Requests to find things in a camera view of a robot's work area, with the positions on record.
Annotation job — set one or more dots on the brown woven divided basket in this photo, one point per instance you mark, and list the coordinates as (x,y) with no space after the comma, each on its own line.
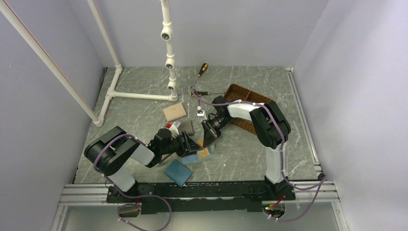
(237,92)

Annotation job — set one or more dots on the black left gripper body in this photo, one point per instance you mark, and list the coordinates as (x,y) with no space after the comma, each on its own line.
(176,145)

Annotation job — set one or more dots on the black yellow screwdriver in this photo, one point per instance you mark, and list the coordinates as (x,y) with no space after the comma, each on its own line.
(200,73)
(203,93)

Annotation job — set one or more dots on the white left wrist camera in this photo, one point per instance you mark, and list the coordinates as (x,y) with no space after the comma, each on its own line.
(174,128)

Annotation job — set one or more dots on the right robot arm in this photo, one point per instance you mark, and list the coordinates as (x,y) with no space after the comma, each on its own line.
(271,128)

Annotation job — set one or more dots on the blue card holder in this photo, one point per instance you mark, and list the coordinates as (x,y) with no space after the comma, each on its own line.
(178,173)

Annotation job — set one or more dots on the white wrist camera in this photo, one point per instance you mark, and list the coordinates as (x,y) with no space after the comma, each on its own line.
(174,128)
(201,112)

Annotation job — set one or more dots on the beige card holder far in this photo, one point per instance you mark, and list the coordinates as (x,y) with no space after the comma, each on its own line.
(174,112)

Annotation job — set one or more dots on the gold VIP credit card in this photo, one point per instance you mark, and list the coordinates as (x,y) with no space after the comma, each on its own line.
(204,153)

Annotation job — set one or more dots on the green card holder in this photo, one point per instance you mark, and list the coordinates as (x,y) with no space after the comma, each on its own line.
(193,158)

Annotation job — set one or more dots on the white PVC pipe frame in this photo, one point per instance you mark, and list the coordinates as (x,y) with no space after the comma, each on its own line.
(48,68)

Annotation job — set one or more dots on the grey card holder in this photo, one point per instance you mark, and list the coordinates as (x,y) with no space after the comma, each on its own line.
(186,126)

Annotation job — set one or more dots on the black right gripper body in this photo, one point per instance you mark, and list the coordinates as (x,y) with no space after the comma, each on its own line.
(219,122)

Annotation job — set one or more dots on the black yellow screwdriver near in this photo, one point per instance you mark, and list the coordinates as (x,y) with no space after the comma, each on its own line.
(203,93)

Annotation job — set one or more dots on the aluminium front rail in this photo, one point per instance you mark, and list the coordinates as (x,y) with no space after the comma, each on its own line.
(83,195)

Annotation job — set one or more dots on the black yellow screwdriver far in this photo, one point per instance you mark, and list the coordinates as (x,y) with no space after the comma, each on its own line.
(200,73)

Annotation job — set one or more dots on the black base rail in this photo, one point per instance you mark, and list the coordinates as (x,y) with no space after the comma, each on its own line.
(204,196)

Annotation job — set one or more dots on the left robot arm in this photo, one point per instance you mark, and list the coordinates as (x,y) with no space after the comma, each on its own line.
(110,151)

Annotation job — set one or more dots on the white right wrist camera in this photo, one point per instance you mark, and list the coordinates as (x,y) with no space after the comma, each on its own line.
(201,112)

